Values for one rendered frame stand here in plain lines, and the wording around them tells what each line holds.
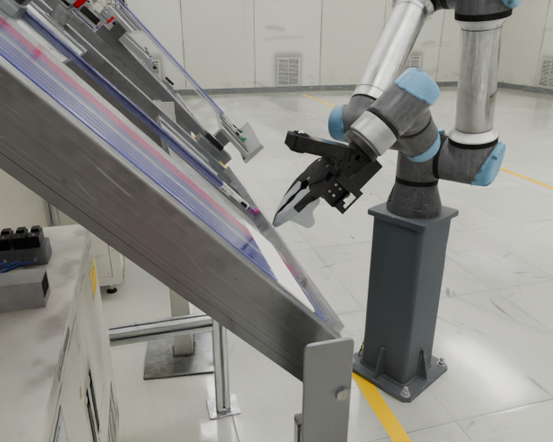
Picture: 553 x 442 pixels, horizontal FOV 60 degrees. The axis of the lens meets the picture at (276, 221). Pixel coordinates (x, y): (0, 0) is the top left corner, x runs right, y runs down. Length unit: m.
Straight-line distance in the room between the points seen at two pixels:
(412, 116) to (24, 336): 0.69
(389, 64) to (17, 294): 0.80
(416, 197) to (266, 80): 7.56
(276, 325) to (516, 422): 1.20
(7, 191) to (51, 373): 1.34
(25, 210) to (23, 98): 1.60
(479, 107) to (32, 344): 1.02
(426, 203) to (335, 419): 0.92
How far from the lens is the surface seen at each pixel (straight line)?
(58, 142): 0.40
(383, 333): 1.54
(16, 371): 0.72
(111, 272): 2.06
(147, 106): 1.07
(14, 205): 1.99
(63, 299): 0.86
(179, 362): 1.67
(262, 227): 0.78
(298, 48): 8.91
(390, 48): 1.08
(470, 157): 1.26
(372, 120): 0.84
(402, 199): 1.35
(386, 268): 1.43
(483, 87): 1.22
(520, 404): 1.67
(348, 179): 0.83
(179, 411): 1.52
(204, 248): 0.42
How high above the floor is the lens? 1.02
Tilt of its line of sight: 22 degrees down
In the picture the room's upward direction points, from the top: straight up
